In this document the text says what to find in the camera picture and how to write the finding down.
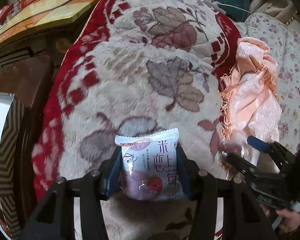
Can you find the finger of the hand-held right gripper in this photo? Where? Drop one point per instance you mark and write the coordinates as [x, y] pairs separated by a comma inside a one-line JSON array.
[[240, 163], [258, 143]]

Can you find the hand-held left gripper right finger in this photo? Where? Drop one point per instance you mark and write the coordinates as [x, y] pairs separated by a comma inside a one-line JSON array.
[[185, 180]]

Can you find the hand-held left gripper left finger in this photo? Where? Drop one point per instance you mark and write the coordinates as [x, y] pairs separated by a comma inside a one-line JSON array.
[[112, 182]]

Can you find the white strawberry snack packet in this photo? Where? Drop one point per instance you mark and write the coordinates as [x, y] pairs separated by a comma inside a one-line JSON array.
[[150, 167]]

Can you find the chevron patterned cushion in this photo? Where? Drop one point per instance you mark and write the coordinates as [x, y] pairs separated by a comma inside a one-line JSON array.
[[11, 155]]

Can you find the person's right hand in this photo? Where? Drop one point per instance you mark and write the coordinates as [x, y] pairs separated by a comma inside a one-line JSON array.
[[288, 220]]

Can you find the pink fringed satin quilt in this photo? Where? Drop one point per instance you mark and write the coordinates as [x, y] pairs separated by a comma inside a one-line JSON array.
[[250, 100]]

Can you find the floral bedsheet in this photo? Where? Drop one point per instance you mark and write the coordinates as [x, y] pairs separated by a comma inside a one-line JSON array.
[[292, 67]]

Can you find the floral fleece blanket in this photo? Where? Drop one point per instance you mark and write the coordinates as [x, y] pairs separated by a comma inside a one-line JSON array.
[[140, 80]]

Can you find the beige cushion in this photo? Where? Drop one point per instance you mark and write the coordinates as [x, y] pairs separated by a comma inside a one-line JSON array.
[[272, 5]]

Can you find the teal bag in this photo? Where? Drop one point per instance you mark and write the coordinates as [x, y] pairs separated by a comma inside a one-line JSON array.
[[233, 0]]

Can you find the wooden table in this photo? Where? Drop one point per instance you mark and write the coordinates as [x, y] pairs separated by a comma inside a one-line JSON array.
[[52, 12]]

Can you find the red box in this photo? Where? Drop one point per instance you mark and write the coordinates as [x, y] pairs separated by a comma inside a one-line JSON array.
[[2, 15]]

